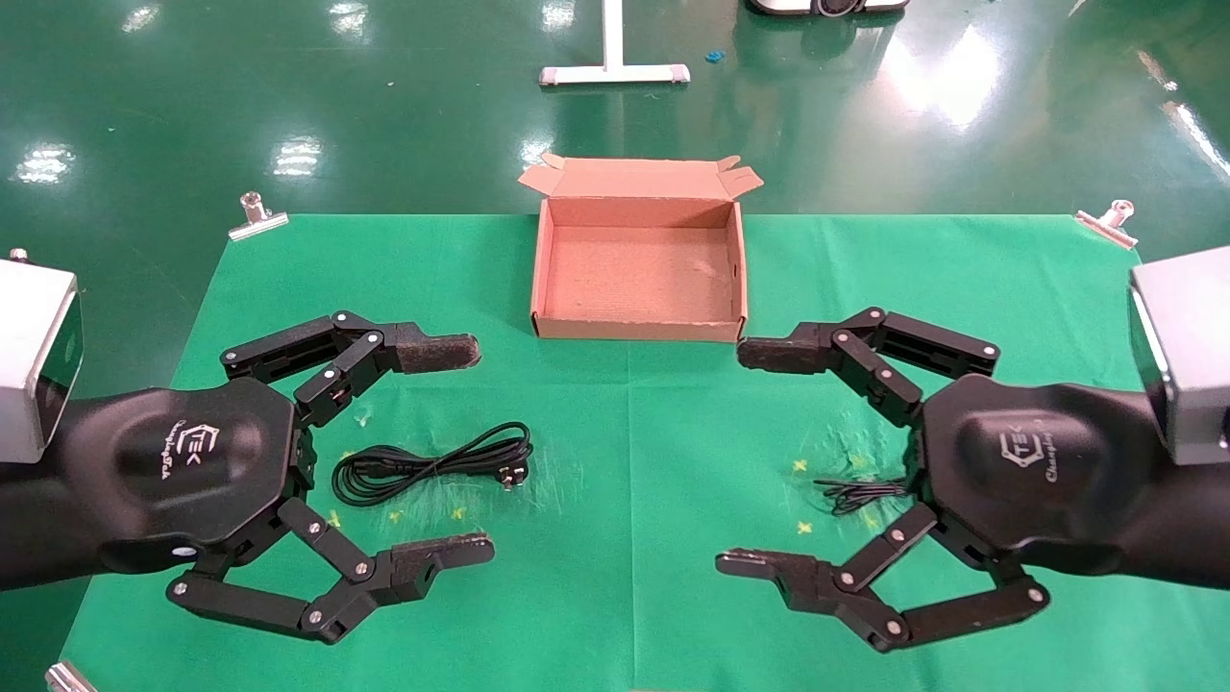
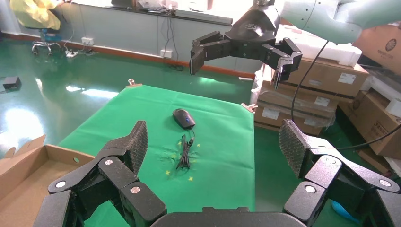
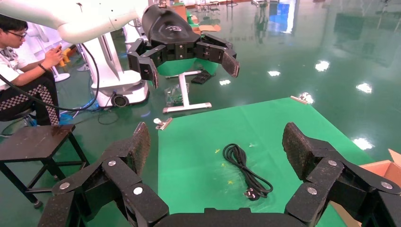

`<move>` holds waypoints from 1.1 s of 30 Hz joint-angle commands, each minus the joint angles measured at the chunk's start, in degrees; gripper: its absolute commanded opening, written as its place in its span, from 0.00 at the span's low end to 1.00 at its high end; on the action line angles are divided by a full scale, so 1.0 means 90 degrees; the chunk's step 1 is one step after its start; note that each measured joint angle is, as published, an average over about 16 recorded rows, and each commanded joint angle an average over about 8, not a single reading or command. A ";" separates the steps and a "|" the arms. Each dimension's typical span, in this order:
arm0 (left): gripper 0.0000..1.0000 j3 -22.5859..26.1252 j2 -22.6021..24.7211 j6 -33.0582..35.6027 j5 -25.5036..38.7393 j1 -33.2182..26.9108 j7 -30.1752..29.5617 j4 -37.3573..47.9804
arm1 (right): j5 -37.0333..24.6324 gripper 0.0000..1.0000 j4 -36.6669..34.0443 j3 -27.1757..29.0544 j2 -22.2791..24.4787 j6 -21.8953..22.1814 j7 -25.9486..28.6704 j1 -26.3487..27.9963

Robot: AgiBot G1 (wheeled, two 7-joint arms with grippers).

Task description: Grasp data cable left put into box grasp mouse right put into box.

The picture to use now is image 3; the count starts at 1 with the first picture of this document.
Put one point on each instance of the silver binder clip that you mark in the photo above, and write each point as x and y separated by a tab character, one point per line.
163	123
299	100

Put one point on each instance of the green table cloth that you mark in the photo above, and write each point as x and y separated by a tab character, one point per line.
194	156

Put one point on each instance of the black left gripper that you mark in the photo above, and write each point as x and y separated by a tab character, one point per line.
169	31

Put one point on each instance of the green table with white leg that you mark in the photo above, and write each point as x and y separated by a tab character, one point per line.
184	94

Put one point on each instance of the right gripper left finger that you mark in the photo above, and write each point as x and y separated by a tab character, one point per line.
94	188

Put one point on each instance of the seated person with glasses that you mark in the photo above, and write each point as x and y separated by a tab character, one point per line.
12	69

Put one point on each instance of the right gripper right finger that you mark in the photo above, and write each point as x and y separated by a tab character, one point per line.
338	185

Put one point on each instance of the brown cardboard box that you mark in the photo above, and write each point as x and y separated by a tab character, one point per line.
382	169

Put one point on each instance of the white pedestal robot base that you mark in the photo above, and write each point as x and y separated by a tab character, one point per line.
109	72

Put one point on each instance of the white round floor stand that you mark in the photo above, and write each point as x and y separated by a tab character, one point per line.
61	76

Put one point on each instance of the flat brown cardboard piece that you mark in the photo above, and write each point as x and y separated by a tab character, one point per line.
209	28

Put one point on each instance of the dark square stool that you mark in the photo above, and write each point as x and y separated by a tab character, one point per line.
34	141

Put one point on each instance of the black keyboard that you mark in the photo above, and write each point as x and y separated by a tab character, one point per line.
202	77

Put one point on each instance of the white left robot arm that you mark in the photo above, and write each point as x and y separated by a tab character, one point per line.
78	18

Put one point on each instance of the clear plastic bag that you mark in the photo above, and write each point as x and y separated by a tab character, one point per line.
175	94

